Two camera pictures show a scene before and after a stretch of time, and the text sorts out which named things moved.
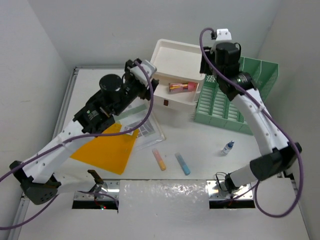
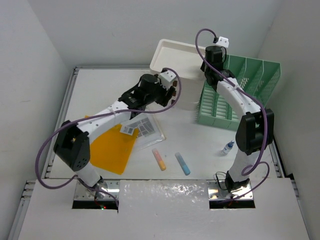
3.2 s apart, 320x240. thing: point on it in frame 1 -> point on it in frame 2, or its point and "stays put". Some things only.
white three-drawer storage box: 178,65 stays put
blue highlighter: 185,168 stays put
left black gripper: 146,94 -> 163,91
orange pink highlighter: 159,160 stays put
